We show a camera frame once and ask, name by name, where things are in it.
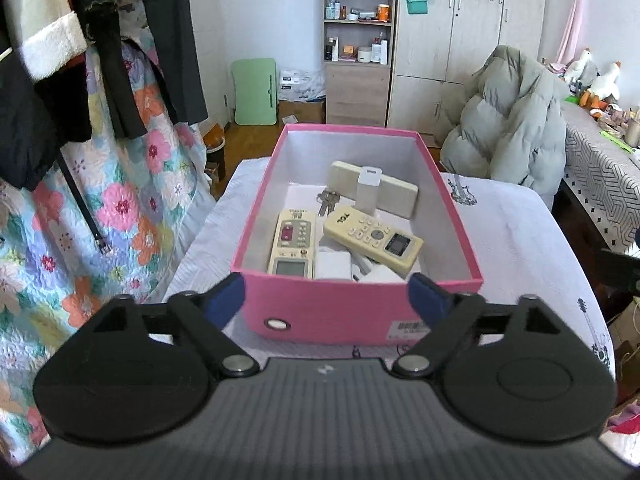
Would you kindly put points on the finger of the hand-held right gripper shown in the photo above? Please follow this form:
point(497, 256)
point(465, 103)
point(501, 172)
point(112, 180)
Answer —
point(620, 272)

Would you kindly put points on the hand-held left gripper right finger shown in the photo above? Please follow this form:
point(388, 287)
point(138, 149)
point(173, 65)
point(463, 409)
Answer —
point(425, 300)

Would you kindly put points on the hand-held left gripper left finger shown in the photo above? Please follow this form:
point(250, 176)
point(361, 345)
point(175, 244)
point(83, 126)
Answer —
point(226, 297)

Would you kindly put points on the long slim cream remote control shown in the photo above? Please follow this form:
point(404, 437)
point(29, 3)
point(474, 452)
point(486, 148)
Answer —
point(370, 237)

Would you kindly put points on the cream remote control pink panel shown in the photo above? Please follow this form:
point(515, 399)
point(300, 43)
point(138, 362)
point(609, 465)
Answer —
point(292, 245)

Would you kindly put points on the white plug charger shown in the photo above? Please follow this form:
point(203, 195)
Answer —
point(332, 265)

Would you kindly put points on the pink cardboard box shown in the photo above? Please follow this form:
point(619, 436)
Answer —
point(325, 310)

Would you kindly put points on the wide cream remote control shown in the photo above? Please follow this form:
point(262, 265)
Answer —
point(397, 195)

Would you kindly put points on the white charger block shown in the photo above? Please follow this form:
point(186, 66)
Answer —
point(369, 190)

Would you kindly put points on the metal keys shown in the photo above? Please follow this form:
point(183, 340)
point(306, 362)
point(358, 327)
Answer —
point(327, 202)

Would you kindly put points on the brown paper bag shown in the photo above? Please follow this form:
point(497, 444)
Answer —
point(627, 355)

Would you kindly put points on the desk with patterned tablecloth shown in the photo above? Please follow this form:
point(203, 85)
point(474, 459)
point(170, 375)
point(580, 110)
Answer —
point(600, 180)

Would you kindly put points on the white quilted cover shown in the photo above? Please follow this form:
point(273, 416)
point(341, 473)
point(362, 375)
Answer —
point(520, 260)

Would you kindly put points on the beige cup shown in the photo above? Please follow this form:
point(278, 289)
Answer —
point(633, 132)

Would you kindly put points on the trash bin with orange bag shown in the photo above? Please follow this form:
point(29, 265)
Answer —
point(215, 152)

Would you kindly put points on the floral quilt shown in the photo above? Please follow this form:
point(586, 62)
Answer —
point(75, 260)

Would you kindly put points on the pink cloth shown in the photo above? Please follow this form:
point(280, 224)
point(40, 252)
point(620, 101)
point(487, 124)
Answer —
point(625, 430)

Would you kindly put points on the black belt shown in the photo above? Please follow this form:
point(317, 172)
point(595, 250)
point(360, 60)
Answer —
point(85, 210)

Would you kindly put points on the white plush goose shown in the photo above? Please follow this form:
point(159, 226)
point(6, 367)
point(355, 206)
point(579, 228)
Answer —
point(602, 87)
point(580, 67)

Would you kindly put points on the grey puffer jacket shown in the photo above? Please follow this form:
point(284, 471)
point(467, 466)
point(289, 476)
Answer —
point(505, 125)

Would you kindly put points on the green folding table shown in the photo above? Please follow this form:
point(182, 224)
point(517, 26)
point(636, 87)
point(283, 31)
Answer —
point(255, 92)

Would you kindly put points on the wooden bookshelf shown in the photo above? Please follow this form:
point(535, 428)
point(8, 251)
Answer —
point(357, 90)

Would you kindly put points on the plastic wrapped tissue packs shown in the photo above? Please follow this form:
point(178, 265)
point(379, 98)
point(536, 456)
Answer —
point(300, 85)

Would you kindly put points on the light wooden wardrobe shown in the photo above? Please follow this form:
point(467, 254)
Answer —
point(450, 50)

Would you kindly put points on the white pump bottle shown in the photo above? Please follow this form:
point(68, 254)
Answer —
point(381, 52)

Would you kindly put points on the white jar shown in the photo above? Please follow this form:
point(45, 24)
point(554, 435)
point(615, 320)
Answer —
point(364, 55)

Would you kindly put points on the black frayed-hem garment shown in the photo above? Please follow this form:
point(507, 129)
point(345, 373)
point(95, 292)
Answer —
point(112, 60)

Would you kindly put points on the white door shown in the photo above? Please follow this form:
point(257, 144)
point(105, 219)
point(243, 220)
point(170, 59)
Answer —
point(205, 35)

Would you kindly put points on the dark navy jacket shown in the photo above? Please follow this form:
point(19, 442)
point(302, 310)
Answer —
point(30, 120)

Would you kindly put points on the pink curtain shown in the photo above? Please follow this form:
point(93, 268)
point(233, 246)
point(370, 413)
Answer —
point(575, 10)

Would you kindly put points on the dark grey hanging shirt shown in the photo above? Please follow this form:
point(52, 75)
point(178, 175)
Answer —
point(175, 35)

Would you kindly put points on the black bottle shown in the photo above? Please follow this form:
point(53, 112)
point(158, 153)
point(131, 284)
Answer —
point(329, 50)

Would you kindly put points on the red garment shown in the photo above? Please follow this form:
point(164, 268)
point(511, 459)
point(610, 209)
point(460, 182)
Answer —
point(75, 62)

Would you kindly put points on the orange bottle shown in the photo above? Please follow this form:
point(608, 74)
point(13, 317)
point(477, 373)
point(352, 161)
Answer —
point(383, 12)

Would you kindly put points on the teal hanging pouch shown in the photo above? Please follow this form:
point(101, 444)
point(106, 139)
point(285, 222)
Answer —
point(417, 2)

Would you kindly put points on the white fleece garment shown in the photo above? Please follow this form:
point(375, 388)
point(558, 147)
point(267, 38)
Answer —
point(45, 20)

